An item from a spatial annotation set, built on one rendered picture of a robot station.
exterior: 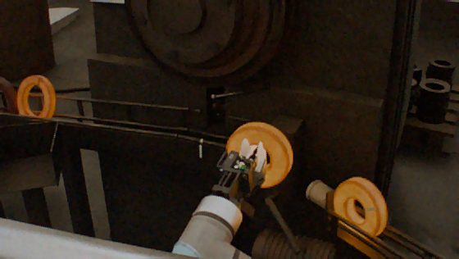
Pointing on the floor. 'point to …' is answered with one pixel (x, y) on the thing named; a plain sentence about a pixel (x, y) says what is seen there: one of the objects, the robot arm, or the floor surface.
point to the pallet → (432, 106)
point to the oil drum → (24, 38)
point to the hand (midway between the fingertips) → (259, 148)
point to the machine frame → (385, 15)
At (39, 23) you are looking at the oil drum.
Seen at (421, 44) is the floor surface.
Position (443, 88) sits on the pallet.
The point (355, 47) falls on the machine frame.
